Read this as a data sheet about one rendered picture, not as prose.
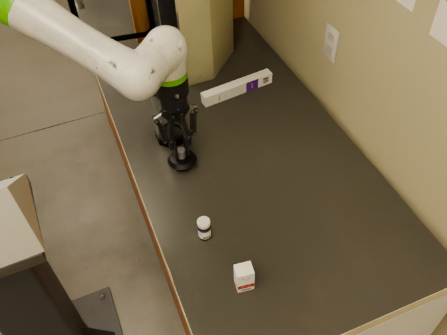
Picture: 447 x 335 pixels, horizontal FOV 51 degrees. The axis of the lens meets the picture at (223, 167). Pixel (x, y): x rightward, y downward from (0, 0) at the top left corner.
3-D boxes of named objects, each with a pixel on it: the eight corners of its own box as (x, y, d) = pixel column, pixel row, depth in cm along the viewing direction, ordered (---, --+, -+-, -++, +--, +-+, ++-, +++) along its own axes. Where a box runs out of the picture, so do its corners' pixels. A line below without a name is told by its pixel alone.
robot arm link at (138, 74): (42, -23, 108) (42, 15, 116) (7, 0, 101) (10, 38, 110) (175, 58, 107) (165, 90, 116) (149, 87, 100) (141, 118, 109)
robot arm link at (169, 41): (193, 21, 113) (155, 12, 117) (168, 48, 106) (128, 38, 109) (198, 69, 124) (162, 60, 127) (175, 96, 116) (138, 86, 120)
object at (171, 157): (191, 150, 151) (189, 135, 146) (201, 169, 145) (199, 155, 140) (164, 159, 149) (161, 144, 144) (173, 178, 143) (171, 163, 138)
